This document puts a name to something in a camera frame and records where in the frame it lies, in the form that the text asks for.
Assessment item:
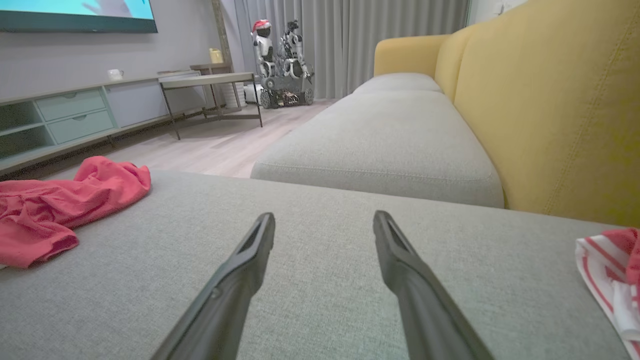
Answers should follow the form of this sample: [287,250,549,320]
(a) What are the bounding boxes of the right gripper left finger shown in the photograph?
[150,212,276,360]

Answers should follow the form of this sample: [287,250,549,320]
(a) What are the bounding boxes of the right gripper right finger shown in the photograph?
[372,210,496,360]

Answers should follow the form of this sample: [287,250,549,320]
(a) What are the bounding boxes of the red white basketball jersey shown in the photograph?
[575,227,640,360]

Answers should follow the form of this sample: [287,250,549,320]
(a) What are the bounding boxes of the red mesh shorts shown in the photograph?
[0,156,152,271]

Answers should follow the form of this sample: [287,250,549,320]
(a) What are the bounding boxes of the large grey sofa seat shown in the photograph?
[0,170,640,360]

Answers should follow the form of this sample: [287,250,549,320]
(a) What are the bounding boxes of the long grey seat cushion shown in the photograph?
[250,90,506,209]

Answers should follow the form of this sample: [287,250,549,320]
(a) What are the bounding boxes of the grey table black legs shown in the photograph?
[159,72,264,141]

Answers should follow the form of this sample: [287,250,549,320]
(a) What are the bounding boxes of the grey tv cabinet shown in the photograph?
[0,70,211,176]

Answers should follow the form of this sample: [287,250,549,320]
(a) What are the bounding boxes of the big yellow back cushion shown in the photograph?
[452,0,640,229]

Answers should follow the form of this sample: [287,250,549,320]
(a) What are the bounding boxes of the short grey seat cushion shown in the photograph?
[352,72,444,96]

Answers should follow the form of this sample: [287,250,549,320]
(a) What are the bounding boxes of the medium yellow back cushion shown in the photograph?
[434,24,481,103]

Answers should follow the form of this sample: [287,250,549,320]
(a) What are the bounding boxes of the robot with red hat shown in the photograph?
[251,19,277,78]

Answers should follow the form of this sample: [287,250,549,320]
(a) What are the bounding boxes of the white humanoid robot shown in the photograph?
[278,20,312,79]

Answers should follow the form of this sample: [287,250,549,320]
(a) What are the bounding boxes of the yellow sofa end cushion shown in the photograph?
[373,34,451,78]

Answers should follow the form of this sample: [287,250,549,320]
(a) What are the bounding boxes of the grey curtain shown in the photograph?
[235,0,471,99]

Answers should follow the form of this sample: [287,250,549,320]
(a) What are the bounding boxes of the wooden vertical post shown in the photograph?
[210,0,235,66]

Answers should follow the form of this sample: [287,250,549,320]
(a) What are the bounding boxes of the wall television screen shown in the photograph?
[0,0,159,34]

